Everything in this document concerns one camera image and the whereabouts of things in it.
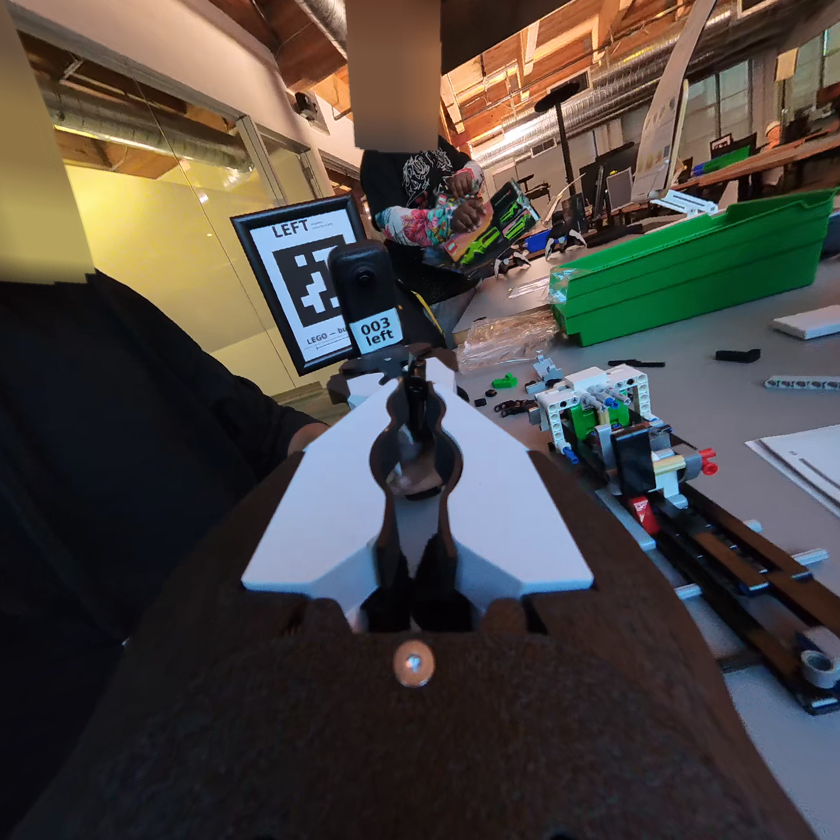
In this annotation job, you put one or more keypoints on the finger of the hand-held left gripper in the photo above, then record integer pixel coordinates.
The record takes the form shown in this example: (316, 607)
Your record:
(364, 388)
(441, 375)

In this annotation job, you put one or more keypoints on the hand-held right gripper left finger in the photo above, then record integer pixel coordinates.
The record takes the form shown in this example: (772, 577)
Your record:
(315, 512)

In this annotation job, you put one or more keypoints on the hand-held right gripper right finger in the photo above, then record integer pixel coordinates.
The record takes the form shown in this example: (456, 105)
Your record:
(518, 518)

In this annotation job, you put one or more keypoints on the small black lego piece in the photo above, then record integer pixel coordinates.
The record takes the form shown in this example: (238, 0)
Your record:
(415, 394)

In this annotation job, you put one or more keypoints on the person's left forearm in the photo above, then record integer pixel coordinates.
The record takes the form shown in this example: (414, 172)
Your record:
(307, 438)

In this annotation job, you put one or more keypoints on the tiny black lego piece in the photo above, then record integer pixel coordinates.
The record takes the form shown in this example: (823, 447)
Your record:
(489, 394)

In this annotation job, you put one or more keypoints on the small green lego piece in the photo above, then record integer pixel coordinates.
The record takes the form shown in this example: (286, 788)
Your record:
(505, 380)

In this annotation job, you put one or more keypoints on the grey lego piece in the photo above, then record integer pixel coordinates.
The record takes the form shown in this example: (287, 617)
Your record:
(548, 369)

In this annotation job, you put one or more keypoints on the partly built lego vehicle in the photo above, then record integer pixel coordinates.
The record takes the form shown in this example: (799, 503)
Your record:
(630, 459)

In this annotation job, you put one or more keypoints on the black lego box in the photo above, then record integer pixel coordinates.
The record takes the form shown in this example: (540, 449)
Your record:
(505, 218)

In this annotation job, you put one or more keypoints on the long black lego axle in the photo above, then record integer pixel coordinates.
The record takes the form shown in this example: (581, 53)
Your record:
(635, 363)

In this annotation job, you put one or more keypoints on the black angled lego piece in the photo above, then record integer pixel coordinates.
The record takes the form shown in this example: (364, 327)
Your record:
(736, 355)

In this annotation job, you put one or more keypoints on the grey lego beam with holes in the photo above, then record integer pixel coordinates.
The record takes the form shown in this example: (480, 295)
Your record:
(804, 383)

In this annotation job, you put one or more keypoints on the crumpled clear plastic bag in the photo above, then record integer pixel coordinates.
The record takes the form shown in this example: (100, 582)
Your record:
(505, 338)

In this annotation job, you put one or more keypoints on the flat clear plastic bag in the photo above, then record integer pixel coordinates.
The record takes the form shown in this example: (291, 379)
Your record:
(531, 289)

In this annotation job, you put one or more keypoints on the person's black clothing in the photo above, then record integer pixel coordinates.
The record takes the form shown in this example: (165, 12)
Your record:
(79, 492)

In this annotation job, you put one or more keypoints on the computer monitor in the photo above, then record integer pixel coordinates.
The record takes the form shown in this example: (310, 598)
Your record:
(618, 189)

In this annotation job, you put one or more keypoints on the black pole stand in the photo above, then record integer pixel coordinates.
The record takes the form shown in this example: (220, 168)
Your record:
(562, 131)

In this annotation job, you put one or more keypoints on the green plastic bin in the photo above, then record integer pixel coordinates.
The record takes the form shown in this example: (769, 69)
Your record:
(689, 282)

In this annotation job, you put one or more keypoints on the white instruction booklet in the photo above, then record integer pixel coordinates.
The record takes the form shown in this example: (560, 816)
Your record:
(804, 459)

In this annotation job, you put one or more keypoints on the white booklet holder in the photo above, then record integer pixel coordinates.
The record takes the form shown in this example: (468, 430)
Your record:
(682, 201)

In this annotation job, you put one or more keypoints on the tall upright white booklet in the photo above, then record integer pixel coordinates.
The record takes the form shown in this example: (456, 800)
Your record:
(663, 138)

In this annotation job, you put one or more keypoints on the white flat box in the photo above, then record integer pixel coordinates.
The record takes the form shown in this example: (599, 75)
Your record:
(807, 321)

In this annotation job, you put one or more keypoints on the wooden workbench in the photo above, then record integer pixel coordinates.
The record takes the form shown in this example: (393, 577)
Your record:
(768, 161)

